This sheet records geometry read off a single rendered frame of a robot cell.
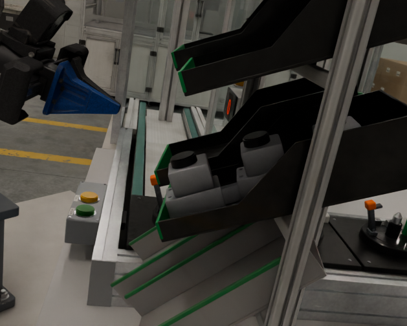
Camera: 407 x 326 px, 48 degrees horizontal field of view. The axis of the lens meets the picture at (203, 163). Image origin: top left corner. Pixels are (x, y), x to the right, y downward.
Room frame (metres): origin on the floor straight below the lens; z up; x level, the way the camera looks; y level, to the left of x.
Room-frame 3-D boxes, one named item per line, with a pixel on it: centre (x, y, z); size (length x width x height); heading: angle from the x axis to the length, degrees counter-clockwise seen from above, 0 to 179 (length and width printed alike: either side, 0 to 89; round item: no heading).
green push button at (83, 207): (0.90, 0.23, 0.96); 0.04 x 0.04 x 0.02
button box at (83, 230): (0.97, 0.25, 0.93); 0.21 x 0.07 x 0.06; 10
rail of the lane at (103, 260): (1.17, 0.22, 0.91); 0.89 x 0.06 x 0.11; 10
